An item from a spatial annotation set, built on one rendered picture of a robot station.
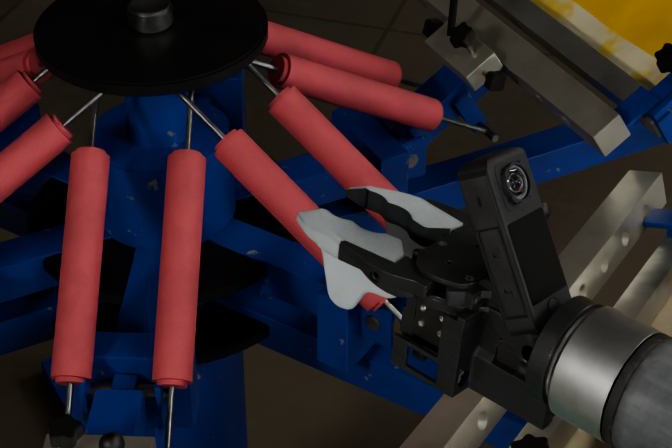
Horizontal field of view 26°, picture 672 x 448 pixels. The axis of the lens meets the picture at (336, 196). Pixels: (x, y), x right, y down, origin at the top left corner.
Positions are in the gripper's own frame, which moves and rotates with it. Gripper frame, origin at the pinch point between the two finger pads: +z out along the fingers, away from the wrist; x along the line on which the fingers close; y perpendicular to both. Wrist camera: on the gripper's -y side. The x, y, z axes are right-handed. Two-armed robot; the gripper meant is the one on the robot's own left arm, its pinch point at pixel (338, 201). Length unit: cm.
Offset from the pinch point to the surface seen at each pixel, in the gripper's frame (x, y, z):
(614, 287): 212, 140, 81
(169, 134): 55, 43, 74
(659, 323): 80, 52, 10
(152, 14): 53, 26, 76
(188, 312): 37, 52, 51
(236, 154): 51, 38, 58
